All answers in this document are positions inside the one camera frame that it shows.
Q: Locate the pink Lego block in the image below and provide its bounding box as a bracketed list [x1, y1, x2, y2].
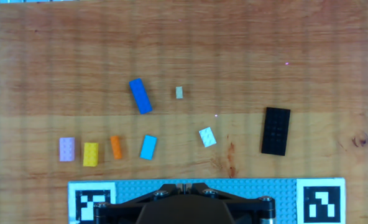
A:
[58, 137, 76, 162]

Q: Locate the long blue Lego brick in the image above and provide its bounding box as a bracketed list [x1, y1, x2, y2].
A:
[129, 78, 154, 115]

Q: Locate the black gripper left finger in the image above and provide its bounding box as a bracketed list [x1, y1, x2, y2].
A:
[93, 183, 183, 224]

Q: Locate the orange Lego block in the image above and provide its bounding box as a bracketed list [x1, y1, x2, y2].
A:
[110, 135, 123, 161]

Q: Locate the white small Lego block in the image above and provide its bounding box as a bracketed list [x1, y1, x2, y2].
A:
[198, 126, 218, 148]

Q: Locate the grey Lego baseplate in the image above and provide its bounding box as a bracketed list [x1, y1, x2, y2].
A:
[67, 177, 346, 224]

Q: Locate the black white fiducial marker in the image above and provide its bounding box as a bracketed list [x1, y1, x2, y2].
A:
[68, 182, 116, 224]
[296, 178, 346, 224]

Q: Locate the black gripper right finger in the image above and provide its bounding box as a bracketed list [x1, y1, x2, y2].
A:
[185, 182, 277, 224]

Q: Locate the black Lego plate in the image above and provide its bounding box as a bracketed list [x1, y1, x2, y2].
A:
[260, 106, 292, 157]

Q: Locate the yellow Lego block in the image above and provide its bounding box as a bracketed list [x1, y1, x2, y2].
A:
[83, 142, 99, 167]

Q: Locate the light blue Lego block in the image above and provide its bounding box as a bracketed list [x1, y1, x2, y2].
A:
[139, 134, 158, 161]

